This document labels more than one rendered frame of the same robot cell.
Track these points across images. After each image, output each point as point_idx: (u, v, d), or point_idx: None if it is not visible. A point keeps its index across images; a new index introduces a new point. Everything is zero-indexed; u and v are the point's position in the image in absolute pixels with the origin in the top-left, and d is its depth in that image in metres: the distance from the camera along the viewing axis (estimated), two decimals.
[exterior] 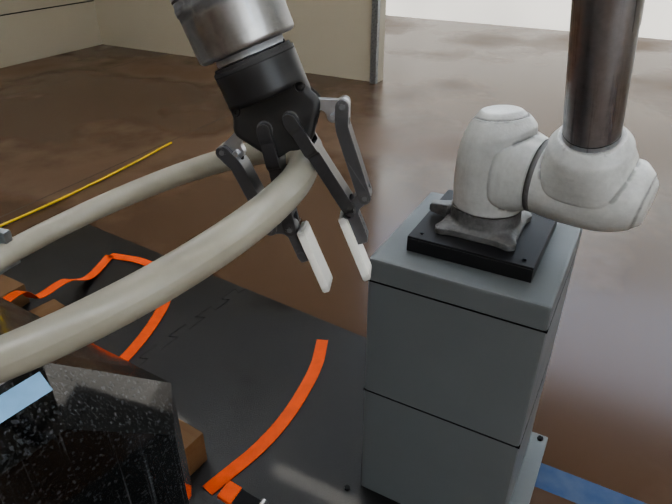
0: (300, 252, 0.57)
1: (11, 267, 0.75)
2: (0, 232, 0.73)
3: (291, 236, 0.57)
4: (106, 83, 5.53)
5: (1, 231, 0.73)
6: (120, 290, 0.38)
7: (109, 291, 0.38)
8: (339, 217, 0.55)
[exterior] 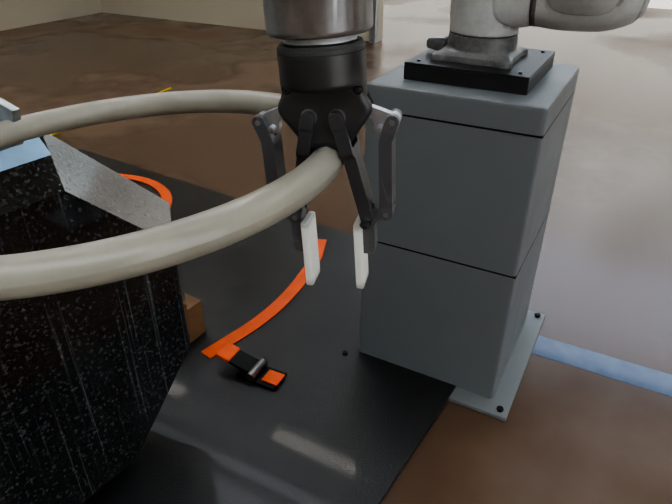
0: (297, 240, 0.57)
1: (12, 146, 0.73)
2: (10, 109, 0.70)
3: (294, 223, 0.56)
4: (106, 42, 5.54)
5: (11, 108, 0.71)
6: (121, 248, 0.38)
7: (110, 246, 0.38)
8: (355, 222, 0.55)
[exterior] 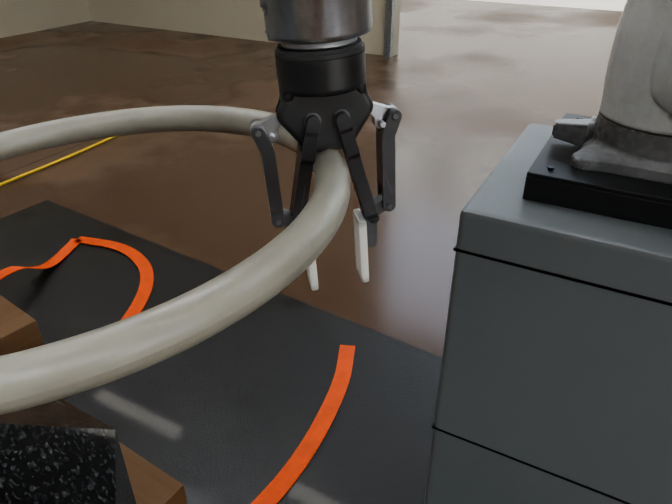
0: None
1: None
2: None
3: None
4: (91, 56, 4.98)
5: None
6: (230, 291, 0.34)
7: (217, 292, 0.33)
8: (359, 219, 0.55)
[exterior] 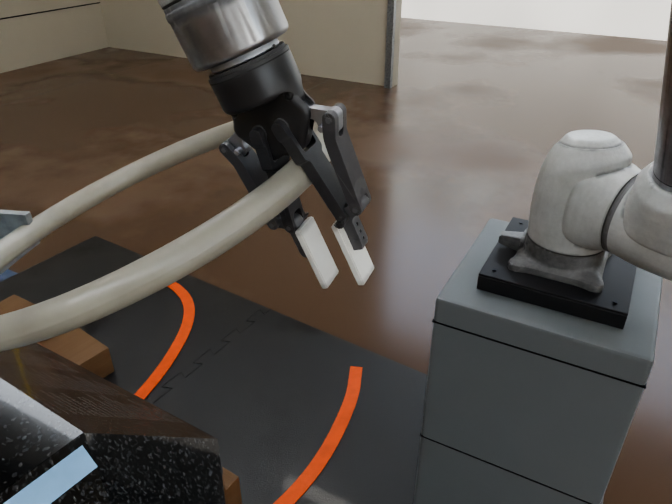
0: (301, 248, 0.58)
1: (33, 247, 0.79)
2: (22, 214, 0.77)
3: (292, 232, 0.58)
4: (114, 87, 5.40)
5: (22, 213, 0.77)
6: (230, 216, 0.47)
7: (221, 218, 0.47)
8: (334, 223, 0.54)
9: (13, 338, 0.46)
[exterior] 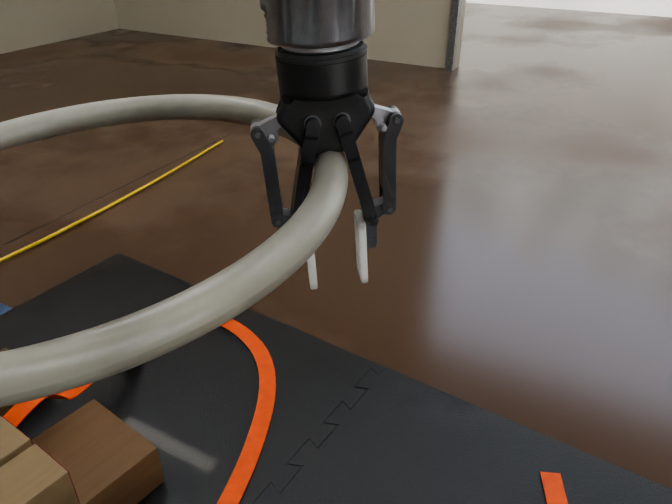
0: None
1: None
2: None
3: None
4: (129, 70, 4.61)
5: None
6: (327, 205, 0.43)
7: (320, 206, 0.43)
8: (358, 221, 0.55)
9: (98, 369, 0.32)
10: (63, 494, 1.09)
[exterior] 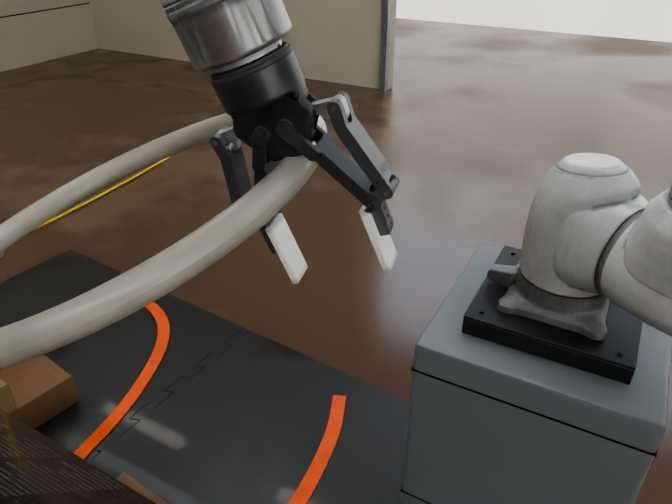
0: (271, 244, 0.59)
1: None
2: None
3: (262, 229, 0.58)
4: (101, 90, 5.25)
5: None
6: (232, 216, 0.46)
7: (222, 218, 0.45)
8: (361, 208, 0.53)
9: (3, 356, 0.43)
10: (4, 398, 1.73)
